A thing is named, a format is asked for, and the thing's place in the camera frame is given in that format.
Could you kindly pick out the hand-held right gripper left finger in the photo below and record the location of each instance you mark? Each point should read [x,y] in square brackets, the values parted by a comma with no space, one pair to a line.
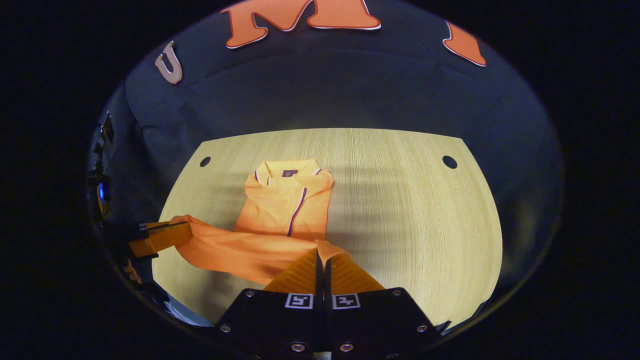
[280,325]

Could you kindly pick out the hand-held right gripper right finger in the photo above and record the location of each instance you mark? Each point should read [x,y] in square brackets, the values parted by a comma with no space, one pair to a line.
[380,325]

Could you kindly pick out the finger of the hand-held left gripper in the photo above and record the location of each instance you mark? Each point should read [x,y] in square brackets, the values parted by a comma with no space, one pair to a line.
[162,241]

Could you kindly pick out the orange T-shirt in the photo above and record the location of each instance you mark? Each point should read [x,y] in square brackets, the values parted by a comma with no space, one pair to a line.
[280,210]

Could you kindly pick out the black backdrop cloth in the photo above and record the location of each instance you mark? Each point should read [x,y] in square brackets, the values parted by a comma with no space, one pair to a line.
[350,90]

